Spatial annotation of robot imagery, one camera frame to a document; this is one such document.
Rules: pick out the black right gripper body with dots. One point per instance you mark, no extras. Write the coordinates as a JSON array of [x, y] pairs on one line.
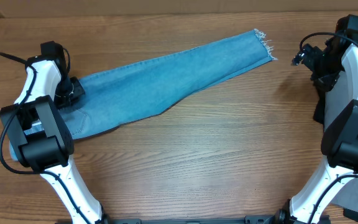
[[305, 53]]

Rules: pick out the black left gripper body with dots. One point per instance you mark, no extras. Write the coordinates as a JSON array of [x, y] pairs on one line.
[[69, 91]]

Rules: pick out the light blue denim jeans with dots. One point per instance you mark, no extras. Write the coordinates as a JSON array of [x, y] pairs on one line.
[[150, 87]]

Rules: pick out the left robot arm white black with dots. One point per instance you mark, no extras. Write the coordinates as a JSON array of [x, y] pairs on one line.
[[35, 139]]

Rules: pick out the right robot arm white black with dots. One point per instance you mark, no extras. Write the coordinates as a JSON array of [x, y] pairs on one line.
[[309, 203]]

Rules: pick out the black garment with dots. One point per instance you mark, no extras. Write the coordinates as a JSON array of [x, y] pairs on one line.
[[319, 110]]

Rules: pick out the grey folded garment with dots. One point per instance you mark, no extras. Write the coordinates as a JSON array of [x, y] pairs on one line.
[[340, 140]]

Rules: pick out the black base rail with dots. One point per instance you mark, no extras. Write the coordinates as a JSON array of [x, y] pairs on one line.
[[249, 219]]

